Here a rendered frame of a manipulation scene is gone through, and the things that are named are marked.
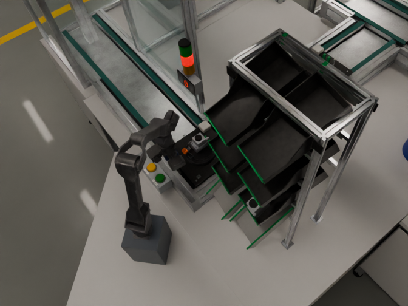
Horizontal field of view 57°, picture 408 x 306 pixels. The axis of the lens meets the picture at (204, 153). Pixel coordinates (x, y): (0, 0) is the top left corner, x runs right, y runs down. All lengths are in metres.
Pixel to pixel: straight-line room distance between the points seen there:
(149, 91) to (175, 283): 0.98
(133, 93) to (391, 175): 1.31
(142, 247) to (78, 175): 1.61
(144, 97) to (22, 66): 2.12
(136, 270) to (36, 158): 1.78
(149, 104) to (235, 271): 0.94
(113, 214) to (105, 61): 0.92
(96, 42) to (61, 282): 1.53
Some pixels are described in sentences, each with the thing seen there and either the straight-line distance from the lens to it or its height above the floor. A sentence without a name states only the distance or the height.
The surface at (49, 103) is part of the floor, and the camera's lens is 3.50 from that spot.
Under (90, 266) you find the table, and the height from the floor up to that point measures 0.86.
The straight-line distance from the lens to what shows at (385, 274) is 2.25.
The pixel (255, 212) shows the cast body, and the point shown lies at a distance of 1.25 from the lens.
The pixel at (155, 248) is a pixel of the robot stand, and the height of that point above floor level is 1.06.
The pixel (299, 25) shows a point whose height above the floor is 0.86.
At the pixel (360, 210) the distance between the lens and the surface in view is 1.75.
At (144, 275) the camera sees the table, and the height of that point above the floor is 0.86.
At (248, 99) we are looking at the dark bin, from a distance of 1.08.
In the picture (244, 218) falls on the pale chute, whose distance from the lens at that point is 1.48.
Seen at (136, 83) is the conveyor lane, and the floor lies 0.92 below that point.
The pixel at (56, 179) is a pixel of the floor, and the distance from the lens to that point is 3.03.
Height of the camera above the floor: 2.40
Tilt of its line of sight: 58 degrees down
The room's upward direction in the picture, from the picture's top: 9 degrees counter-clockwise
